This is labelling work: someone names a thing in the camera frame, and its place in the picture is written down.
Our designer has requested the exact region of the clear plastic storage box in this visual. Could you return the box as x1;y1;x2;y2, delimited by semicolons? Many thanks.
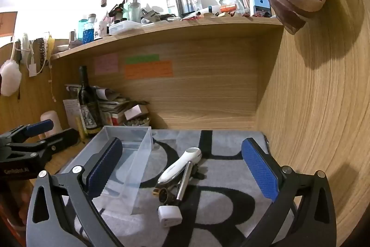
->
59;125;153;216

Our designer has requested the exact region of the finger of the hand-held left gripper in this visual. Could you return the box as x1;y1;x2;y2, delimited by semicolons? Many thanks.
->
32;129;80;162
17;119;54;139

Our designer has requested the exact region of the black and white lace ribbon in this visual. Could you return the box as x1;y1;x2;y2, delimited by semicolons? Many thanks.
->
35;38;48;66

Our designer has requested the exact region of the green pump bottle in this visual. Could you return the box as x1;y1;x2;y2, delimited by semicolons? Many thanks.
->
123;0;135;21

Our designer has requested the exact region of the yellow ribbon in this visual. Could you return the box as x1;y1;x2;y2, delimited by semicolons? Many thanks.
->
46;36;56;56

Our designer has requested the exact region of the blue pencil sharpener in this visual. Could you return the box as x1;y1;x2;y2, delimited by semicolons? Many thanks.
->
253;0;271;16

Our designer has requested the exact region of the stack of books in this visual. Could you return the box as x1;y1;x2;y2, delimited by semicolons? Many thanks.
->
65;84;151;127

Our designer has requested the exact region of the glass bowl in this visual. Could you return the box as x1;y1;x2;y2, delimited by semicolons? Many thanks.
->
219;0;246;15

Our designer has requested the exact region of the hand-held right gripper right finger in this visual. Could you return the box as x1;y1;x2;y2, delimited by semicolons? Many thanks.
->
240;137;337;247

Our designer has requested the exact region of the green sticky note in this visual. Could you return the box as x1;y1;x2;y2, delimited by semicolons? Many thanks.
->
125;54;160;64

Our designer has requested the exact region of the white charger plug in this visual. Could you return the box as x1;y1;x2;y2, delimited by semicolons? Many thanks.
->
157;204;183;228

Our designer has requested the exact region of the dark wine bottle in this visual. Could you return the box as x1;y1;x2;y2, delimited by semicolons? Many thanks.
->
78;66;104;137

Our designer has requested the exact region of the white and metal can opener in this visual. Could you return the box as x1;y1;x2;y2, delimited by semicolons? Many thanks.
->
156;147;204;203

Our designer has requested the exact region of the white printed cup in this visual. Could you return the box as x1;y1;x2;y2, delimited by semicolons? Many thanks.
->
98;21;109;38

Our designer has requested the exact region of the small white bowl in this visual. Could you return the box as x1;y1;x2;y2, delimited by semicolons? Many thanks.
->
124;117;151;127

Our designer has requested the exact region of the small white box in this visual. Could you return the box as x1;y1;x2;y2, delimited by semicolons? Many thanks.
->
124;105;148;121

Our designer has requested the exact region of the pink sticky note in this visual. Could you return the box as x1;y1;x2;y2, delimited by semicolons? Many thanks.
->
95;53;119;75

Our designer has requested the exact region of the black adapter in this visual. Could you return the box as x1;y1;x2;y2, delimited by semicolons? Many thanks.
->
158;188;174;205

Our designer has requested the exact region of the white paper card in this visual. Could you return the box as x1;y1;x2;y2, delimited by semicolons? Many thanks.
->
63;99;80;124

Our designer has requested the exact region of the grey mat with black letters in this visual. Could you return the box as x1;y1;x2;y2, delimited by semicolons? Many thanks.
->
62;129;298;247

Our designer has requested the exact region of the orange sticky note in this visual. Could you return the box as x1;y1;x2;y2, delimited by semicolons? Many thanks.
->
124;61;173;80

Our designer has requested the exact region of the blue liquid bottle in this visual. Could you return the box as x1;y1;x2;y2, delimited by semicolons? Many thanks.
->
82;14;97;45

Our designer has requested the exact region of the white fluffy puff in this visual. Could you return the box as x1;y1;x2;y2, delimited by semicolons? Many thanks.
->
0;59;22;97

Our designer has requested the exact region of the teal small bottle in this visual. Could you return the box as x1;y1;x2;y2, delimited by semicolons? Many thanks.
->
77;18;86;41

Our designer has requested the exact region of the pink mug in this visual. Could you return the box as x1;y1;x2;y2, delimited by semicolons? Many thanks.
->
40;110;63;138

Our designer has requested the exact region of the white cord with tag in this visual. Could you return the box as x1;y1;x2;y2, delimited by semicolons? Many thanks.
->
12;32;47;77

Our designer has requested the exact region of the pile of dark cosmetics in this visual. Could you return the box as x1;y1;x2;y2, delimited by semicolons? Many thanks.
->
106;2;125;23

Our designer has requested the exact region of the pale green glass bottle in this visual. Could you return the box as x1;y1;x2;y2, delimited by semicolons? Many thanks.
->
129;0;142;23

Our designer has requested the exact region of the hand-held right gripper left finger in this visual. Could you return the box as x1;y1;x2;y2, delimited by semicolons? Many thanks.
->
26;136;125;247

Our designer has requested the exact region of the bead chain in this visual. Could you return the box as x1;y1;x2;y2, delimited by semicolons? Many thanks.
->
49;61;56;103

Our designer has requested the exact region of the yellow wooden stick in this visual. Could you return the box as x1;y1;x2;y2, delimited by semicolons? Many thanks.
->
75;117;85;141

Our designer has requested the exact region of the clear lidded container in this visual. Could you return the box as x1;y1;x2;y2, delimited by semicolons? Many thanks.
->
109;20;144;36

